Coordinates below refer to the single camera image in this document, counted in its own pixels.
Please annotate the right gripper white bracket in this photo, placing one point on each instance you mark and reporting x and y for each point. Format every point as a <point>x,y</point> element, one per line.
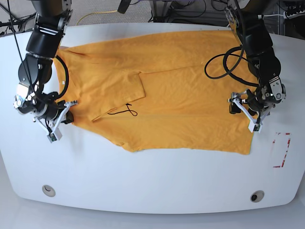
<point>47,113</point>

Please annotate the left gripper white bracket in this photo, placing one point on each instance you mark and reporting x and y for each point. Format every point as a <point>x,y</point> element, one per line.
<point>258,104</point>

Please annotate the yellow orange T-shirt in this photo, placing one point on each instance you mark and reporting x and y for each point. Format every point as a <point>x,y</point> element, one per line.
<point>152,91</point>

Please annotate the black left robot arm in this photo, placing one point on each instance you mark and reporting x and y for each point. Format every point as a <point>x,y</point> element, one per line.
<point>247,23</point>

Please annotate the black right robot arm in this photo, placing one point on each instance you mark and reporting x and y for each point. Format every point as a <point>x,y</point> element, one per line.
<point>35,70</point>

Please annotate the red tape rectangle marking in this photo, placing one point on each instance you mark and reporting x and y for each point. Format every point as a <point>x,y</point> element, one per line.
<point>280,148</point>

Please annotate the left grey table grommet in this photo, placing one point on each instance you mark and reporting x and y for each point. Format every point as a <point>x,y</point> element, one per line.
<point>48,191</point>

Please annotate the grey table grommet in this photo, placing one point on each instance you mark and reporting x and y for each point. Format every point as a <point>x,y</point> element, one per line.
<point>257,196</point>
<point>48,191</point>

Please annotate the right grey table grommet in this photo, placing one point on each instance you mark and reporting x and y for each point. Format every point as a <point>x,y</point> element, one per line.
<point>257,196</point>

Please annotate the white power strip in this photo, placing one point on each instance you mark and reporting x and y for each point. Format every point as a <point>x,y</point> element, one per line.
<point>293,12</point>

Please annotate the black tripod stand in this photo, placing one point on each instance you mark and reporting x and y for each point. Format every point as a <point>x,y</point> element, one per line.
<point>14,23</point>

